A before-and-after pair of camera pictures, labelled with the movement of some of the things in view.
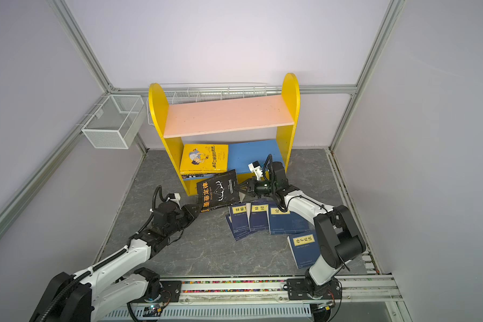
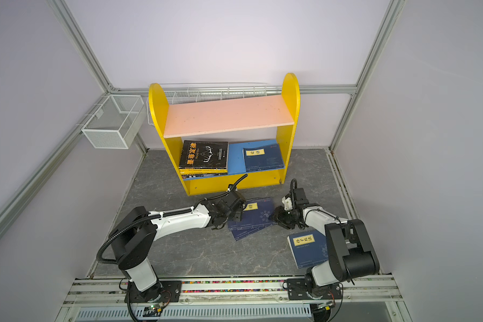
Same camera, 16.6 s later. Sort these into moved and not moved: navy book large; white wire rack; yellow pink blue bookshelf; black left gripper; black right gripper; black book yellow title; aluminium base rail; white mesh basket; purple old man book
Moved: black right gripper; black left gripper; black book yellow title; navy book large
Not moved: aluminium base rail; yellow pink blue bookshelf; purple old man book; white mesh basket; white wire rack
